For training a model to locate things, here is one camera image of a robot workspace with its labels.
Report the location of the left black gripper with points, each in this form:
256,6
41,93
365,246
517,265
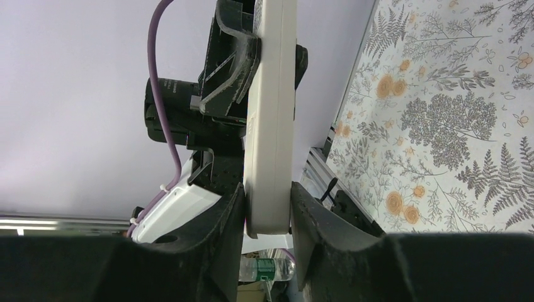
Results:
221,71

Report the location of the clear plastic water bottle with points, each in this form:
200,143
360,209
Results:
266,269

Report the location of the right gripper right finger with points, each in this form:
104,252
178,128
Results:
337,261

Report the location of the floral table mat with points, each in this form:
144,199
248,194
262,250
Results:
436,131

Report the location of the white remote control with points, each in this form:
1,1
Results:
270,116

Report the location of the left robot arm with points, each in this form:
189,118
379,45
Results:
233,127

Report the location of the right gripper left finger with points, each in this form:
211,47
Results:
198,261

